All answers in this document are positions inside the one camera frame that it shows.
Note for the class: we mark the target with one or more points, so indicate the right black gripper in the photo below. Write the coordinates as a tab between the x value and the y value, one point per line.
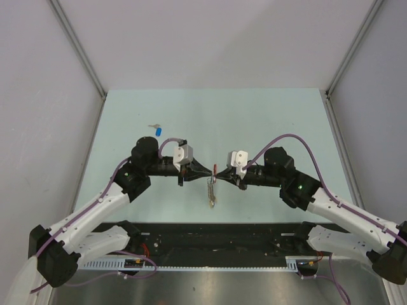
229	175

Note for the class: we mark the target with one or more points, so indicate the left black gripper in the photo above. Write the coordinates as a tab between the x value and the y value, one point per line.
191	171

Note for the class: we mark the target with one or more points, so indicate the red-handled metal key holder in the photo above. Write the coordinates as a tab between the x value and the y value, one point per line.
211	182

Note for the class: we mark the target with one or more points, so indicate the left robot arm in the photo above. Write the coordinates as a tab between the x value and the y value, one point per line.
64	246

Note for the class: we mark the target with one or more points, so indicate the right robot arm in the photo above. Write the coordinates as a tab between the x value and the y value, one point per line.
369	239

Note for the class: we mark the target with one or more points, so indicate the key with blue tag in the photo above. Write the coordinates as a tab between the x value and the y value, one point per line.
158	129

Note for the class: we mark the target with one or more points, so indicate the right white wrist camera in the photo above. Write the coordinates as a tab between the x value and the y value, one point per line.
238	160

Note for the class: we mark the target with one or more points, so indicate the left aluminium corner post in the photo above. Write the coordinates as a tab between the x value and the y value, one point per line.
73	39

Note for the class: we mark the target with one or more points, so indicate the aluminium corner post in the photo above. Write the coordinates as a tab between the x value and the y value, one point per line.
73	39
361	33

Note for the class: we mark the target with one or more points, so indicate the right aluminium corner post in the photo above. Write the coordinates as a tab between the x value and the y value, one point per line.
361	33

